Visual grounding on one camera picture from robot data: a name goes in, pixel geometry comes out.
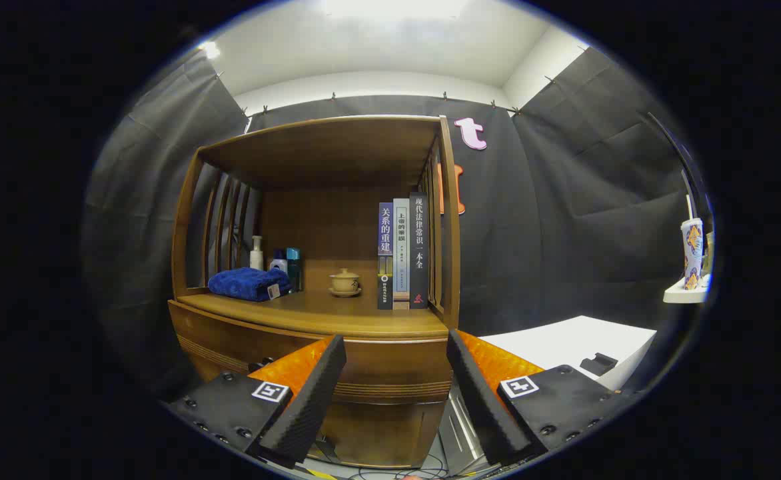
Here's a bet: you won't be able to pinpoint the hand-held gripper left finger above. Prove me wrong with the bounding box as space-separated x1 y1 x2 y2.
167 335 348 467

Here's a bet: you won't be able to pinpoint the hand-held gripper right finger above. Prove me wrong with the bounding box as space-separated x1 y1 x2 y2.
446 329 638 467

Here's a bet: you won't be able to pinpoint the wooden drawer with black knob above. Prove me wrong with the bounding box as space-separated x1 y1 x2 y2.
169 300 453 405

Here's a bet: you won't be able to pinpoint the wooden countertop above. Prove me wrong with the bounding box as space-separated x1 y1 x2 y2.
177 288 449 339

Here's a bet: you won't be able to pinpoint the wooden cabinet with slatted sides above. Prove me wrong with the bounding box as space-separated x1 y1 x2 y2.
167 115 462 469

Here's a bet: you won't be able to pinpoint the white box appliance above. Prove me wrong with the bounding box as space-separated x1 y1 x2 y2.
478 315 658 391

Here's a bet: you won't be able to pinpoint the blue folded towel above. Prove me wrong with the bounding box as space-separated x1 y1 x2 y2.
208 268 293 302

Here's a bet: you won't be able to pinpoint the purple spine book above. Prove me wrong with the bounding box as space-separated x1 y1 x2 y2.
378 203 394 310

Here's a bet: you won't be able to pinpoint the black spine book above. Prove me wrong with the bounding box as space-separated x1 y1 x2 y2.
408 193 429 309

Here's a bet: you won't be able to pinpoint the grey spine book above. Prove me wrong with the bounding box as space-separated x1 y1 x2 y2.
392 198 410 310

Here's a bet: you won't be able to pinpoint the black backdrop cloth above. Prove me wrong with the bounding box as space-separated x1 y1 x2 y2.
81 47 711 401

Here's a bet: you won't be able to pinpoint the white shelf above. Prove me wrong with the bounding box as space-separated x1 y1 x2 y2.
663 277 711 305

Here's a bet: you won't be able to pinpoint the printed paper cup with straw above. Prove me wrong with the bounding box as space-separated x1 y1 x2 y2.
680 195 706 291

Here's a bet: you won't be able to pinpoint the grey metal frame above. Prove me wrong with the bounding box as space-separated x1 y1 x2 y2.
438 385 491 475

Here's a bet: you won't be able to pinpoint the black floor cables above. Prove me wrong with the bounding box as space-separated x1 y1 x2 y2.
311 437 451 479

